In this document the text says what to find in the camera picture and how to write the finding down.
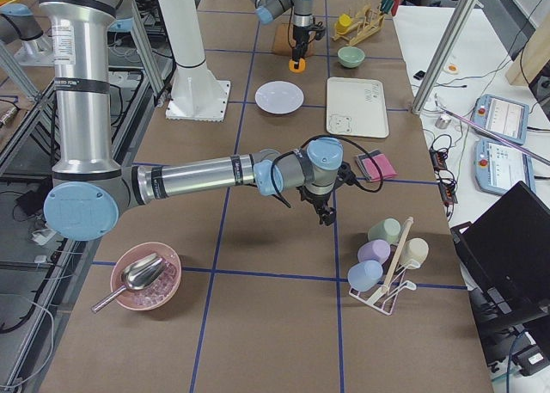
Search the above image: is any teach pendant tablet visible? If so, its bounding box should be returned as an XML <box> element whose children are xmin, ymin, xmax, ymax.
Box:
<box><xmin>472</xmin><ymin>94</ymin><xmax>529</xmax><ymax>145</ymax></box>
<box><xmin>474</xmin><ymin>139</ymin><xmax>535</xmax><ymax>195</ymax></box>

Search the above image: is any metal cylinder weight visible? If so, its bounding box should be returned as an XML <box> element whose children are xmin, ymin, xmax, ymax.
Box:
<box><xmin>435</xmin><ymin>114</ymin><xmax>452</xmax><ymax>130</ymax></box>

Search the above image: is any fried egg toy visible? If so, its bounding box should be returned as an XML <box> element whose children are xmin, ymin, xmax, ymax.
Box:
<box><xmin>444</xmin><ymin>64</ymin><xmax>458</xmax><ymax>75</ymax></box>

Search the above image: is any blue pastel cup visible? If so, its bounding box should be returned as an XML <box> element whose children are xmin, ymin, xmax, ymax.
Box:
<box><xmin>347</xmin><ymin>260</ymin><xmax>383</xmax><ymax>292</ymax></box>

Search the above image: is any far teach pendant tablet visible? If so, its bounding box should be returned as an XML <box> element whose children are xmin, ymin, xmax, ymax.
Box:
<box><xmin>472</xmin><ymin>94</ymin><xmax>529</xmax><ymax>145</ymax></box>

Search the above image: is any pink bowl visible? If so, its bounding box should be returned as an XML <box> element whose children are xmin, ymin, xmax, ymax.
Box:
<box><xmin>110</xmin><ymin>242</ymin><xmax>182</xmax><ymax>311</ymax></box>

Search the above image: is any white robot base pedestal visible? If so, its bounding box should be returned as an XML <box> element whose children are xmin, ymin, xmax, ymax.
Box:
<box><xmin>158</xmin><ymin>0</ymin><xmax>231</xmax><ymax>121</ymax></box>

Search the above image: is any white cup rack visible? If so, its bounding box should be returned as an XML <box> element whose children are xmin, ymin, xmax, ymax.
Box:
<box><xmin>348</xmin><ymin>217</ymin><xmax>420</xmax><ymax>316</ymax></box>

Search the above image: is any metal scoop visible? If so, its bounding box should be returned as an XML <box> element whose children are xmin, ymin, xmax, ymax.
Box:
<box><xmin>91</xmin><ymin>253</ymin><xmax>166</xmax><ymax>314</ymax></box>

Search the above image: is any orange fruit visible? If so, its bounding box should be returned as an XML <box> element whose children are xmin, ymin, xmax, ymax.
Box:
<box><xmin>288</xmin><ymin>58</ymin><xmax>306</xmax><ymax>73</ymax></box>

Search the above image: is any white round plate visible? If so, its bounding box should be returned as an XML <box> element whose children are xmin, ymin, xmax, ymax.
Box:
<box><xmin>254</xmin><ymin>81</ymin><xmax>304</xmax><ymax>114</ymax></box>

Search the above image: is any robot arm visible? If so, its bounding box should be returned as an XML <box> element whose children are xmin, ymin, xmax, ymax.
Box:
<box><xmin>39</xmin><ymin>0</ymin><xmax>347</xmax><ymax>242</ymax></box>
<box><xmin>250</xmin><ymin>0</ymin><xmax>326</xmax><ymax>73</ymax></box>

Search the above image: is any black laptop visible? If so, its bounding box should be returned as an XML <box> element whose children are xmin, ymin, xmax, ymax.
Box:
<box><xmin>452</xmin><ymin>181</ymin><xmax>549</xmax><ymax>344</ymax></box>

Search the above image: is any wooden peg drying rack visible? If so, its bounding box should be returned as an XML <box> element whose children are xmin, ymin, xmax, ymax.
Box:
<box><xmin>332</xmin><ymin>0</ymin><xmax>388</xmax><ymax>46</ymax></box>

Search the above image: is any yellow plastic mug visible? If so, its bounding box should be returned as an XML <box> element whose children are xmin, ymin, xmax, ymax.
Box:
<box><xmin>334</xmin><ymin>13</ymin><xmax>352</xmax><ymax>35</ymax></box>

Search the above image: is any green ceramic bowl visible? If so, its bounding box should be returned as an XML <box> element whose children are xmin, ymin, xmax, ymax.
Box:
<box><xmin>337</xmin><ymin>46</ymin><xmax>365</xmax><ymax>69</ymax></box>

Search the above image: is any near teach pendant tablet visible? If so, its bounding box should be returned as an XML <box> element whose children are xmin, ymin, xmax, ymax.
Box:
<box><xmin>474</xmin><ymin>139</ymin><xmax>535</xmax><ymax>195</ymax></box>

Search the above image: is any green pastel cup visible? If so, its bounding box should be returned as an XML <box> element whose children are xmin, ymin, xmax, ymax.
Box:
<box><xmin>367</xmin><ymin>218</ymin><xmax>401</xmax><ymax>245</ymax></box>

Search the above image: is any purple pastel cup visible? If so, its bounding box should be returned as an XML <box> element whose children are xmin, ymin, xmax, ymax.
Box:
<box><xmin>357</xmin><ymin>239</ymin><xmax>391</xmax><ymax>264</ymax></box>

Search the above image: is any cream pastel cup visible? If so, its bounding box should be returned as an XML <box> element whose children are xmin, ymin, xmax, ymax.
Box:
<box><xmin>400</xmin><ymin>237</ymin><xmax>429</xmax><ymax>265</ymax></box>

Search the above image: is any aluminium frame post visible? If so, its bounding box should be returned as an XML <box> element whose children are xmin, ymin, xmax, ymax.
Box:
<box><xmin>411</xmin><ymin>0</ymin><xmax>478</xmax><ymax>115</ymax></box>

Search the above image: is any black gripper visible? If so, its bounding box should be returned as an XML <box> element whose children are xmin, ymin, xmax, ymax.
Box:
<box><xmin>297</xmin><ymin>162</ymin><xmax>357</xmax><ymax>225</ymax></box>
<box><xmin>291</xmin><ymin>15</ymin><xmax>325</xmax><ymax>61</ymax></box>

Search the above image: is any pink and grey cloth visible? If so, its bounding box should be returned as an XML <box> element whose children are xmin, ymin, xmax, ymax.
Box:
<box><xmin>355</xmin><ymin>150</ymin><xmax>398</xmax><ymax>182</ymax></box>

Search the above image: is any brown wooden tray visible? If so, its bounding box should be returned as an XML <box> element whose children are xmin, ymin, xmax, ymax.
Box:
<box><xmin>272</xmin><ymin>23</ymin><xmax>296</xmax><ymax>58</ymax></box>

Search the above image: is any dark green mug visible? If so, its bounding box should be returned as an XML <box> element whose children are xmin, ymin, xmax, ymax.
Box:
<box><xmin>379</xmin><ymin>0</ymin><xmax>394</xmax><ymax>15</ymax></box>

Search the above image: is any cream bear tray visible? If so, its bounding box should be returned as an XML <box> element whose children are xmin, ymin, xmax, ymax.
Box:
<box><xmin>326</xmin><ymin>77</ymin><xmax>389</xmax><ymax>138</ymax></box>

